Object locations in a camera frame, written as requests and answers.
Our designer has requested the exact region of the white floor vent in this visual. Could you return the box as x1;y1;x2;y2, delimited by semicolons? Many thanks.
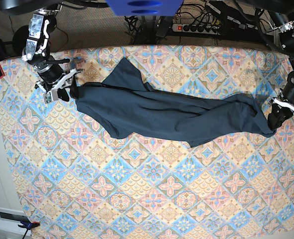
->
0;207;29;236

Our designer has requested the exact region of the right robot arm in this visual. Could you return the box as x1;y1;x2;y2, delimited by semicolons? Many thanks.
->
22;8;80;104

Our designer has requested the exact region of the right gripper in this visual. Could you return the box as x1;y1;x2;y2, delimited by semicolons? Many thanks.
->
36;64;79;102

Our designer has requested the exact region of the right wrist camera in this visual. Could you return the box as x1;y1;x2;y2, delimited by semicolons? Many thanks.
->
43;90;59;104

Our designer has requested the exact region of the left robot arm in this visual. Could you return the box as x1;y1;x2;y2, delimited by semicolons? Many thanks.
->
268;11;294;130

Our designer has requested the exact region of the blue orange clamp bottom left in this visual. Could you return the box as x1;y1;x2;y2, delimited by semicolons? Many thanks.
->
0;218;40;237

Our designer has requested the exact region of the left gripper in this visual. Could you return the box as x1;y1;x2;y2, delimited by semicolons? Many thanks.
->
267;72;294;130

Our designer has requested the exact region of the white power strip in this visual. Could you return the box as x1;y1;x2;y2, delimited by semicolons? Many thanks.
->
171;23;219;35

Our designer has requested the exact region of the patterned tile tablecloth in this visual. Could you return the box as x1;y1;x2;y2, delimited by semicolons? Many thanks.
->
0;46;294;239

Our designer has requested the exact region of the dark navy t-shirt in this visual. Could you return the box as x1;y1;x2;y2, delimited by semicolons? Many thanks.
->
76;59;275;147

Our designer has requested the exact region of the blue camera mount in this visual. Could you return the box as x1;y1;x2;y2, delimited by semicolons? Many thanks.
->
106;0;183;16

